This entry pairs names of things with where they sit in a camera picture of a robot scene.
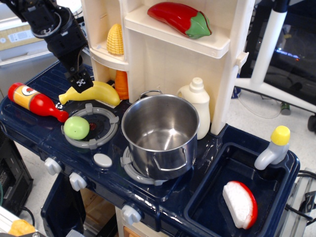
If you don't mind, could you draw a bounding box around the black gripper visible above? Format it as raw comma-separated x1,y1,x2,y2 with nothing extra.
45,27,93,93

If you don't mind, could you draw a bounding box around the yellow toy banana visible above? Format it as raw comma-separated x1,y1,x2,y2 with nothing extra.
59,81,120,106

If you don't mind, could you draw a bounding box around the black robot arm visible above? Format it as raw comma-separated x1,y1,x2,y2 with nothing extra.
1,0,93,93

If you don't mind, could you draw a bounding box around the stainless steel pot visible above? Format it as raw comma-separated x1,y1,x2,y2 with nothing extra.
121,91,199,180

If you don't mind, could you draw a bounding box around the orange toy carrot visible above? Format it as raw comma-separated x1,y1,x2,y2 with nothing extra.
115,70,129,100

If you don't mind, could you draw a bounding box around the green toy apple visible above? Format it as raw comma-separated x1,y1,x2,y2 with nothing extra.
63,116,90,140

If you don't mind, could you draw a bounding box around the yellow toy corn cob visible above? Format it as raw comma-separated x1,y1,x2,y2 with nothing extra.
106,24,124,55

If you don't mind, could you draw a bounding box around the red toy ketchup bottle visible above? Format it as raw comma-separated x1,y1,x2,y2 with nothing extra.
7,82,69,122

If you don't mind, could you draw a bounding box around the grey appliance with panel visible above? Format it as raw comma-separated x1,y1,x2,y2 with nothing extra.
0,3,57,99

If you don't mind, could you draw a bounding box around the grey round button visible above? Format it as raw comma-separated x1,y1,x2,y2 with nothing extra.
93,153,113,168

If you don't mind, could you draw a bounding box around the cream toy kitchen shelf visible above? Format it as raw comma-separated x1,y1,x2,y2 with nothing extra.
81,0,254,135

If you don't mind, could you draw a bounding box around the grey left stove knob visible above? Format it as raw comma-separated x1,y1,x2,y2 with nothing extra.
44,158,62,176

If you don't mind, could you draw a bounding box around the grey stove knob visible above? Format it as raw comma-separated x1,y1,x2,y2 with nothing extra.
121,205,142,225
44,158,62,176
69,172,87,192

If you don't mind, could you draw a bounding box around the grey middle stove knob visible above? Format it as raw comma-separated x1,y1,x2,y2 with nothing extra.
69,172,87,192

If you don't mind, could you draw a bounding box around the cream toy detergent bottle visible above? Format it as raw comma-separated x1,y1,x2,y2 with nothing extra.
177,77,211,140

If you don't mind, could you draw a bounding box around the black computer case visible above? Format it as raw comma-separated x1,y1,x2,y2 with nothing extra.
0,132,33,216

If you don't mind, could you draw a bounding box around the red toy chili pepper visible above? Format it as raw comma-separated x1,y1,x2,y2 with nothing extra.
147,2,212,40

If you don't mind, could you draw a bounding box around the grey right stove knob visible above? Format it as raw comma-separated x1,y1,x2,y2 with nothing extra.
121,205,142,225

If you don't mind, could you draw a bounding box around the navy toy sink basin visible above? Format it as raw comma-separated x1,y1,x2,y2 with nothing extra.
184,143,300,237

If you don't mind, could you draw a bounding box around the navy toy kitchen counter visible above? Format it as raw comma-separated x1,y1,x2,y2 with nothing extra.
0,58,301,237

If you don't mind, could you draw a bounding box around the red white toy sushi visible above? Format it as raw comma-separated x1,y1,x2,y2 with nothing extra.
223,181,258,230

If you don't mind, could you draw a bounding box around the grey yellow toy faucet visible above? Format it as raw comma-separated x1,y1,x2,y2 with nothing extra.
254,125,291,170

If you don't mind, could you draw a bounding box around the grey left burner ring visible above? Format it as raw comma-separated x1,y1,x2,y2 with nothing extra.
61,103,120,150

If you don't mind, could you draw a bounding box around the grey burner ring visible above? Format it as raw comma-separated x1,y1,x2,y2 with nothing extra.
120,146,168,186
61,103,120,150

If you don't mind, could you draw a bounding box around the grey right burner ring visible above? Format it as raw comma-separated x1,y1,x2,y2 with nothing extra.
120,146,168,186

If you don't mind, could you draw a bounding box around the white stand frame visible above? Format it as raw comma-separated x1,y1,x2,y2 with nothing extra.
235,0,316,113

